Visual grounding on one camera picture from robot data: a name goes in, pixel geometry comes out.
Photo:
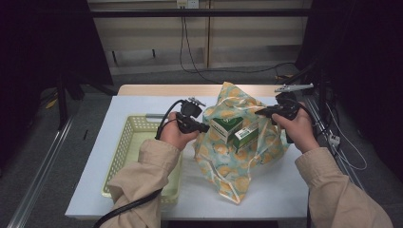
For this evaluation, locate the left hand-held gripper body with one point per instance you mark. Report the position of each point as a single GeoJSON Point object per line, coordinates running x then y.
{"type": "Point", "coordinates": [190, 110]}

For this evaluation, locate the cube green white medicine box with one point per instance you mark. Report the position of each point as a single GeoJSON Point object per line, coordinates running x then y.
{"type": "Point", "coordinates": [226, 129]}

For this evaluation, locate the black horizontal bar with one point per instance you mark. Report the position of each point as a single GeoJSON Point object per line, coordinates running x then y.
{"type": "Point", "coordinates": [237, 12]}

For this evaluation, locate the black metal stand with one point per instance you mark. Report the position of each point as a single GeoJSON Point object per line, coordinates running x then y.
{"type": "Point", "coordinates": [61, 104]}

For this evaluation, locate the wooden table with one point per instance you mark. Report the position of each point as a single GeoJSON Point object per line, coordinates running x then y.
{"type": "Point", "coordinates": [158, 90]}

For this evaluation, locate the orange print cloth bag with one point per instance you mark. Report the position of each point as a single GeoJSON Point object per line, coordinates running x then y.
{"type": "Point", "coordinates": [221, 158]}

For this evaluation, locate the white table cover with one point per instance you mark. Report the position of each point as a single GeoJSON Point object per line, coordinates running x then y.
{"type": "Point", "coordinates": [269, 190]}

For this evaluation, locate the person's left hand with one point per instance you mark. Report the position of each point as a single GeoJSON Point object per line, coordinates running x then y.
{"type": "Point", "coordinates": [174, 134]}

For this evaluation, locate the person's right hand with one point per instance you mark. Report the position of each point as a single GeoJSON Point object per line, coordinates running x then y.
{"type": "Point", "coordinates": [297, 131]}

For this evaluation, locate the pale yellow plastic basket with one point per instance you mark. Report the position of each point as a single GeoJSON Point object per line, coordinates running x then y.
{"type": "Point", "coordinates": [136, 142]}

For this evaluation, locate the white wall outlet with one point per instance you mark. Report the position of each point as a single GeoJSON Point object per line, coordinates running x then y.
{"type": "Point", "coordinates": [187, 3]}

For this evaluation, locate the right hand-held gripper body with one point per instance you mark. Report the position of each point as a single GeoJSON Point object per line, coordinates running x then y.
{"type": "Point", "coordinates": [286, 106]}

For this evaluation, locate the metal floor rail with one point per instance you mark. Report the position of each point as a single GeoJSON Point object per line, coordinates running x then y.
{"type": "Point", "coordinates": [38, 180]}
{"type": "Point", "coordinates": [348, 167]}

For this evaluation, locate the white power strip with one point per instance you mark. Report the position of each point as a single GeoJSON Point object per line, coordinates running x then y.
{"type": "Point", "coordinates": [334, 139]}

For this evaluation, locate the long green white medicine box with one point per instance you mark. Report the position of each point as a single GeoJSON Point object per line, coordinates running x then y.
{"type": "Point", "coordinates": [245, 136]}

